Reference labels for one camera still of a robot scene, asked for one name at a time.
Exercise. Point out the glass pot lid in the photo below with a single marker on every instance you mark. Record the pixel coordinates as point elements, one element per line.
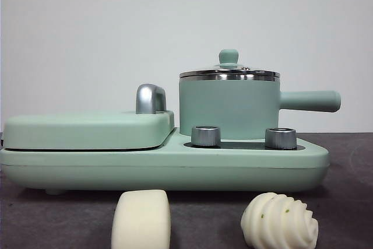
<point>228,56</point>

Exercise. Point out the white rectangular steamed bun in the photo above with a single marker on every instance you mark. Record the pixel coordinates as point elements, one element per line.
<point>141,220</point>

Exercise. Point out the white twisted steamed bun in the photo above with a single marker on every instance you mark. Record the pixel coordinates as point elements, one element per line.
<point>277,222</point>

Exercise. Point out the silver control knob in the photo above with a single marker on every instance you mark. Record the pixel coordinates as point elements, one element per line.
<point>205,136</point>
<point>280,138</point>

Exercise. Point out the green breakfast maker base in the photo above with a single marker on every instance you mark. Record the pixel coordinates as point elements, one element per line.
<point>163,170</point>

